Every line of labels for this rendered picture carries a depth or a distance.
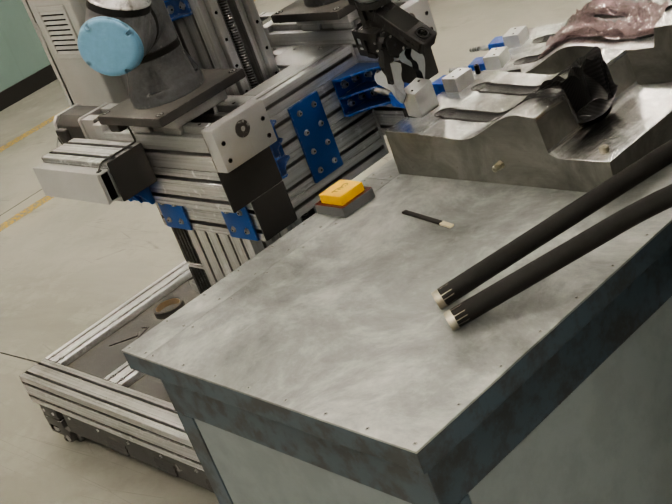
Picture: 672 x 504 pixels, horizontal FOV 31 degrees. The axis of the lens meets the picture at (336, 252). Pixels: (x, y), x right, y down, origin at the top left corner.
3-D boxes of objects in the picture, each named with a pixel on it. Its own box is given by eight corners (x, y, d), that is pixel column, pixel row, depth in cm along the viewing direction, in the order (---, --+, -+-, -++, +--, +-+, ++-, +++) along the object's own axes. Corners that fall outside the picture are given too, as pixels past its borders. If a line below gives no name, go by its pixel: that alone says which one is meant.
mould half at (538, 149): (399, 173, 228) (376, 109, 223) (485, 111, 242) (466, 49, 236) (618, 195, 191) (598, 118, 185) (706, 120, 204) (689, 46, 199)
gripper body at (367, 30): (386, 37, 227) (366, -20, 220) (420, 42, 221) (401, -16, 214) (360, 59, 223) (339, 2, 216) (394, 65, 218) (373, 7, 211)
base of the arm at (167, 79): (119, 108, 242) (99, 63, 238) (175, 75, 250) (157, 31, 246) (161, 109, 231) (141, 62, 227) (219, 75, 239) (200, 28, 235)
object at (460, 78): (414, 103, 241) (406, 78, 238) (431, 92, 243) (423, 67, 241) (462, 104, 231) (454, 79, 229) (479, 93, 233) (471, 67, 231)
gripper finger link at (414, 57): (412, 70, 231) (391, 36, 225) (436, 74, 227) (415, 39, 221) (403, 82, 231) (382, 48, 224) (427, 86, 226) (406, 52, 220)
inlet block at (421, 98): (372, 109, 234) (363, 85, 231) (388, 94, 236) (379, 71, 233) (422, 118, 225) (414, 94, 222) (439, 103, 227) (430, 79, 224)
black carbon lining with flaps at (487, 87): (431, 127, 224) (416, 80, 220) (486, 89, 232) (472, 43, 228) (583, 136, 198) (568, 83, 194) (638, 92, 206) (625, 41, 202)
